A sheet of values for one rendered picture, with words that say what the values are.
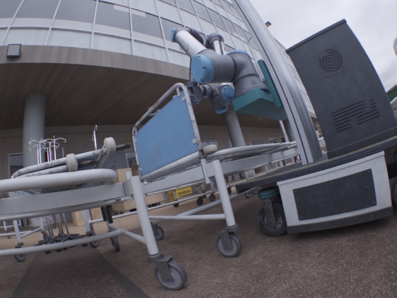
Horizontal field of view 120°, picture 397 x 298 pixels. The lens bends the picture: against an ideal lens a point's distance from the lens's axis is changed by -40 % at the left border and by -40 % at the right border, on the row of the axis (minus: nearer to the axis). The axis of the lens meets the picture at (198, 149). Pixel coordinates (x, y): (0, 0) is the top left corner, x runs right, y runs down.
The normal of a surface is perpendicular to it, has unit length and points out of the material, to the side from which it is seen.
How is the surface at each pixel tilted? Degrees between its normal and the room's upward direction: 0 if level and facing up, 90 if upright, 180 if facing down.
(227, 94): 95
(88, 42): 90
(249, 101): 90
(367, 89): 90
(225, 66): 118
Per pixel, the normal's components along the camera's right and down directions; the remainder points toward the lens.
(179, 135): -0.74, 0.07
